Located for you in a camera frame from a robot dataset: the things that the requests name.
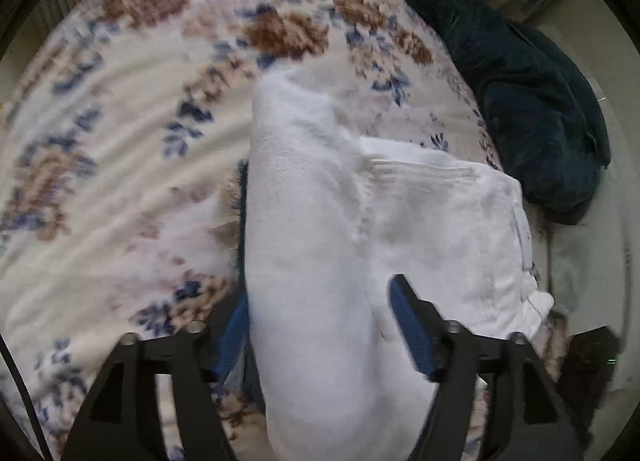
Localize white bed headboard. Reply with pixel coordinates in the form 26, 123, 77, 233
537, 0, 639, 460

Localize floral fleece bed blanket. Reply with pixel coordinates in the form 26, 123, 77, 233
1, 0, 501, 459

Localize white pants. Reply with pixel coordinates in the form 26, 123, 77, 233
245, 67, 553, 460

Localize dark teal plush blanket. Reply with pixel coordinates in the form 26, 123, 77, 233
406, 0, 611, 225

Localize folded dark blue jeans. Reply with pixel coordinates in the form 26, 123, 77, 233
227, 161, 266, 413

